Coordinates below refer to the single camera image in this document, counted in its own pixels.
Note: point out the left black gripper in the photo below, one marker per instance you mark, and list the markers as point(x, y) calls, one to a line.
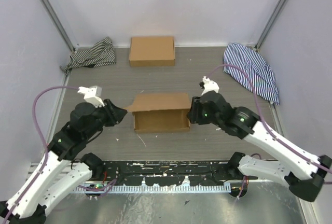
point(115, 114)

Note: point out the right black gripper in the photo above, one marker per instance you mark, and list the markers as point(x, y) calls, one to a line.
point(194, 114)

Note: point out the cardboard box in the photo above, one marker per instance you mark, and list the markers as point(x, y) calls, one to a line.
point(160, 112)
point(152, 51)

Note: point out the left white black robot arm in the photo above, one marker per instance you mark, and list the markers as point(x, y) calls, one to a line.
point(41, 194)

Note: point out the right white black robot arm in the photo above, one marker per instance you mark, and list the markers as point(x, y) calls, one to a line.
point(301, 172)

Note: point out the folded cardboard box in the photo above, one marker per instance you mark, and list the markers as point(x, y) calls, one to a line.
point(152, 51)

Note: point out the grey striped cloth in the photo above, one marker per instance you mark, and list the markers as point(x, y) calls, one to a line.
point(100, 54)

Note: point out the blue white striped cloth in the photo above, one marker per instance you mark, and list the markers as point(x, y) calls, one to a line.
point(248, 68)

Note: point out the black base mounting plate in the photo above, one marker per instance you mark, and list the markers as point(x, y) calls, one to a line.
point(166, 173)

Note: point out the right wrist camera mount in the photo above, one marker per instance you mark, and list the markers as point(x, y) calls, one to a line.
point(208, 85)

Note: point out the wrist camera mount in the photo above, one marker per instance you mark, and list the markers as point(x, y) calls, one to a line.
point(92, 95)
point(208, 85)

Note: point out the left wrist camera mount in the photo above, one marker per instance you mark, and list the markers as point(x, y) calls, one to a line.
point(92, 95)

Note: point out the slotted cable duct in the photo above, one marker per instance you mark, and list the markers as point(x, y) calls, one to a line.
point(185, 188)

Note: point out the right aluminium corner post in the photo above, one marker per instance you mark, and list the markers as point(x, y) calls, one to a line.
point(272, 20)

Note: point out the aluminium corner post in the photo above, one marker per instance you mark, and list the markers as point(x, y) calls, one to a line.
point(272, 20)
point(56, 21)

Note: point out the left aluminium corner post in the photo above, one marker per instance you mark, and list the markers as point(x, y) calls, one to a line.
point(56, 21)

